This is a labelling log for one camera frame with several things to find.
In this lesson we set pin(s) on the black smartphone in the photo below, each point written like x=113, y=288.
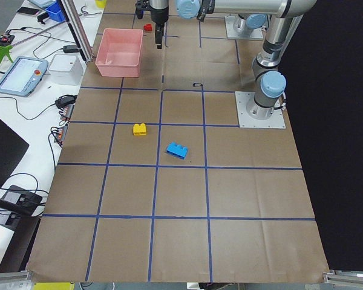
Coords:
x=28, y=11

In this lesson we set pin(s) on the aluminium frame post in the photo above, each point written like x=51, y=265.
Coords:
x=77, y=30

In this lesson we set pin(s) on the white cube device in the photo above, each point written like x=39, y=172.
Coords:
x=65, y=69

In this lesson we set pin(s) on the blue toy block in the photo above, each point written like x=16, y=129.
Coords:
x=177, y=150

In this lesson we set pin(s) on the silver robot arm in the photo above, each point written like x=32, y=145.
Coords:
x=246, y=24
x=270, y=84

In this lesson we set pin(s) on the red toy block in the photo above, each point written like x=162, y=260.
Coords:
x=147, y=27

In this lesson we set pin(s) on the black power adapter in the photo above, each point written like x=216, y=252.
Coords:
x=70, y=49

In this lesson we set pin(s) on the pink plastic box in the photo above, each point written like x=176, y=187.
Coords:
x=120, y=53

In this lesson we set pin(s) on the yellow toy block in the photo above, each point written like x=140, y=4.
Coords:
x=139, y=129

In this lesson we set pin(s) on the black camera stand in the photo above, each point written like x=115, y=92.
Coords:
x=20, y=201

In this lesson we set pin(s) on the green clamp tool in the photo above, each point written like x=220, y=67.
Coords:
x=5, y=52

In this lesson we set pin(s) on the brown paper table cover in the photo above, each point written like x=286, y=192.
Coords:
x=120, y=208

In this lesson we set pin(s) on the blue plastic bin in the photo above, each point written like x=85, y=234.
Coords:
x=55, y=13

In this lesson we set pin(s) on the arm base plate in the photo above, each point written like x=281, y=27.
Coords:
x=232, y=34
x=251, y=115

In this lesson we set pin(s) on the teach pendant tablet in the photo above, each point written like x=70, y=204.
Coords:
x=23, y=76

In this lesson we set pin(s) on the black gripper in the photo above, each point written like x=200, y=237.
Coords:
x=158, y=16

